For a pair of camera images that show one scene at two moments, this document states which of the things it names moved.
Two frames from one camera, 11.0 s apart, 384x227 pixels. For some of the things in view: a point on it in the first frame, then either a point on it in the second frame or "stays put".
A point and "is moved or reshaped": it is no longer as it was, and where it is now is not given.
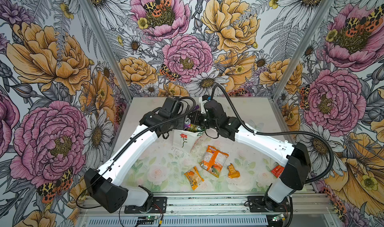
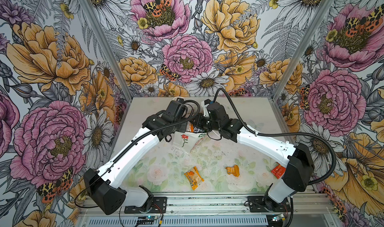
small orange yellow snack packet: (194, 178) stays put
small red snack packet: (277, 171) stays put
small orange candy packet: (232, 172) is moved or reshaped
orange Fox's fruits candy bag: (213, 160) -> (191, 127)
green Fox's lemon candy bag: (193, 127) stays put
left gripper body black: (177, 123) stays put
